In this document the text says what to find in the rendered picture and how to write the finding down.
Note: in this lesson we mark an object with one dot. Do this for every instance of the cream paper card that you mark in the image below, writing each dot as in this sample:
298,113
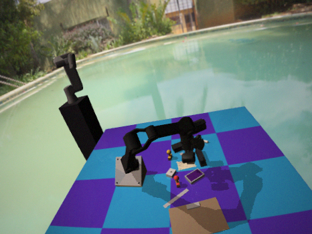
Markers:
181,165

